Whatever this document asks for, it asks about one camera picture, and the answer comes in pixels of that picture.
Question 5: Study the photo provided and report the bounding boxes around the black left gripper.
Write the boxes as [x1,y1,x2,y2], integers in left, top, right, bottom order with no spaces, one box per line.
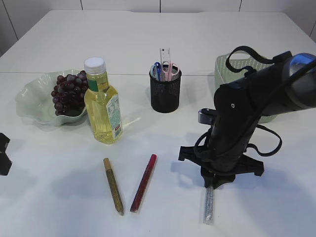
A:
[0,133,12,176]

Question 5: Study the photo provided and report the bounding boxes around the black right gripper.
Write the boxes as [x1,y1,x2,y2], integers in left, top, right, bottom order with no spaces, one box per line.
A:
[178,138,264,189]

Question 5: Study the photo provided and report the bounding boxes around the silver blue glitter pen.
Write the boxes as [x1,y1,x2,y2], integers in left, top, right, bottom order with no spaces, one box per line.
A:
[203,186,214,225]

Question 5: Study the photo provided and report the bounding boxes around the red glitter pen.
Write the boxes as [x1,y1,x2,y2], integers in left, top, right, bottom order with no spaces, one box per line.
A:
[130,154,158,213]

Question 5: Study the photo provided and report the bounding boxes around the red grape bunch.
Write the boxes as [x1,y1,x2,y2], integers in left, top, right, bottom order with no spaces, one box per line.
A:
[51,70,88,117]

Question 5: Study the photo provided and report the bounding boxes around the gold glitter pen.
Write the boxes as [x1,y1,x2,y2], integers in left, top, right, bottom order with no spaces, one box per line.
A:
[103,158,124,216]

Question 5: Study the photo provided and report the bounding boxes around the pink scissors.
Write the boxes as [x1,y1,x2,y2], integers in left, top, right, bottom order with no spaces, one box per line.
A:
[162,61,180,81]

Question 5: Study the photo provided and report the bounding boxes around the blue scissors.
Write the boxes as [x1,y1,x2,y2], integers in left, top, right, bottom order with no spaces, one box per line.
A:
[150,62,161,81]

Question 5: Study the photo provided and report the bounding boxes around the yellow liquid plastic bottle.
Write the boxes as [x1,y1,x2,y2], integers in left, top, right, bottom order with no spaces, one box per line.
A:
[84,57,123,144]

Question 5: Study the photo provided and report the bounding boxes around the clear plastic ruler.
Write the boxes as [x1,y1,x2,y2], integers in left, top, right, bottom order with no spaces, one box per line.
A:
[159,47,171,65]

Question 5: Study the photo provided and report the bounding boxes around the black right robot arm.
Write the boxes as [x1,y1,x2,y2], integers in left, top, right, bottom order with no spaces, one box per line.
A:
[179,46,316,188]

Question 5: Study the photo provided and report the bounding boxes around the green wavy glass plate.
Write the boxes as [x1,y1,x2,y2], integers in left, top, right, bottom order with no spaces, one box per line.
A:
[15,69,86,126]

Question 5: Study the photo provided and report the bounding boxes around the black mesh pen holder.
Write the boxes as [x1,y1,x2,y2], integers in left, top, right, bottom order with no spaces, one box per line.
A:
[149,70,182,113]

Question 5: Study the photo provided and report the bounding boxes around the green plastic woven basket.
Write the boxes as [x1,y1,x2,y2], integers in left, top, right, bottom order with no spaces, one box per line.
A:
[214,53,279,124]

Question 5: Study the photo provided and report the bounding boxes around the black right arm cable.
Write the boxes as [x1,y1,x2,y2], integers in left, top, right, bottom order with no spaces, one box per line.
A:
[194,45,283,161]

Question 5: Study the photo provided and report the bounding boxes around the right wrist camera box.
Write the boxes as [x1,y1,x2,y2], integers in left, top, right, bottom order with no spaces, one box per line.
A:
[198,108,217,125]

